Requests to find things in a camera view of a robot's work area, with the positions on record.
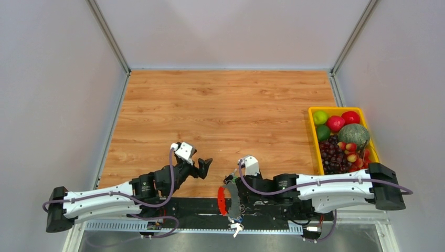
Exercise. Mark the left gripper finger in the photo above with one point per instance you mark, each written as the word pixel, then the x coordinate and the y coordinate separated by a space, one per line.
pixel 180 163
pixel 203 167

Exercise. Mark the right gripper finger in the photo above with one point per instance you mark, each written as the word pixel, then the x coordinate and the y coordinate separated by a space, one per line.
pixel 229 178
pixel 243 205

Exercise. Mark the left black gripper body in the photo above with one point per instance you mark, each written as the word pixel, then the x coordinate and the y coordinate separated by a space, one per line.
pixel 188 169

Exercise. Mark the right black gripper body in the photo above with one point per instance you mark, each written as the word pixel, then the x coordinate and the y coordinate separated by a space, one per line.
pixel 256 176

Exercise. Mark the red handled metal key organizer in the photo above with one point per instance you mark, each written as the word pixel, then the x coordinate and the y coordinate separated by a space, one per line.
pixel 228 200

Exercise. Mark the key with black tag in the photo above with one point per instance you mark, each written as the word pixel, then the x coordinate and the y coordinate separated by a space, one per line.
pixel 237 227

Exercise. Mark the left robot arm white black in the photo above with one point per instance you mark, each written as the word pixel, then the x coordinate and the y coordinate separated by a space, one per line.
pixel 148 192

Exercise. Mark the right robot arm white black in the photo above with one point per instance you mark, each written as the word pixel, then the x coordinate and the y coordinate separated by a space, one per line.
pixel 313 194

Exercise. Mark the key with blue tag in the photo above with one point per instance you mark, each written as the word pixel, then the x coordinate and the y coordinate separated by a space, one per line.
pixel 237 219

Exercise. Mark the purple grape bunch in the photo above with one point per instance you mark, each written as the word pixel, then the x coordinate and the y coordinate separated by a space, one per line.
pixel 333 156

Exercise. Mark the dark green lime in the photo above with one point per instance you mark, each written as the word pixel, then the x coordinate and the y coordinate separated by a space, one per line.
pixel 322 132

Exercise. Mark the light green apple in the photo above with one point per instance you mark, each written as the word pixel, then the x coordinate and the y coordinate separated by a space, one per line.
pixel 320 117

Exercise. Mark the red apple left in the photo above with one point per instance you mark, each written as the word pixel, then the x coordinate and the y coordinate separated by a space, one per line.
pixel 335 123

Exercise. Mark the red apple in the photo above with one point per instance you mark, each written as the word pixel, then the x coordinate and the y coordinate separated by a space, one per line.
pixel 351 117
pixel 335 123

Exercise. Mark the small red peaches cluster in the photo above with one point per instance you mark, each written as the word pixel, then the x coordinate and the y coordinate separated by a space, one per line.
pixel 350 158

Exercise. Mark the green netted melon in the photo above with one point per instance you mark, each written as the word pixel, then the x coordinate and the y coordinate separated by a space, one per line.
pixel 354 133

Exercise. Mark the yellow plastic fruit bin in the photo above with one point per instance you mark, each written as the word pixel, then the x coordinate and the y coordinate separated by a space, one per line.
pixel 336 111

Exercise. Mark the red apple right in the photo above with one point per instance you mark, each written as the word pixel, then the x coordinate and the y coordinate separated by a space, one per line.
pixel 351 117

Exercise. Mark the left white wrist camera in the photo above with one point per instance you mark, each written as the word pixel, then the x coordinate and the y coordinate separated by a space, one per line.
pixel 184 151

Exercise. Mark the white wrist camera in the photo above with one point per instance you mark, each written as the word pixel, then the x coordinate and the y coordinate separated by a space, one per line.
pixel 250 166
pixel 184 151

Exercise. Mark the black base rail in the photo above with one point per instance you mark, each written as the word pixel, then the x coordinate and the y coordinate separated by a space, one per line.
pixel 204 213

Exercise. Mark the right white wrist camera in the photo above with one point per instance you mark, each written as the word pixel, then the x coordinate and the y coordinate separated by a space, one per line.
pixel 250 166

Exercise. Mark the slotted white cable duct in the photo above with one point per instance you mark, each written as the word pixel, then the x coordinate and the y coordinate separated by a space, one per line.
pixel 126 225

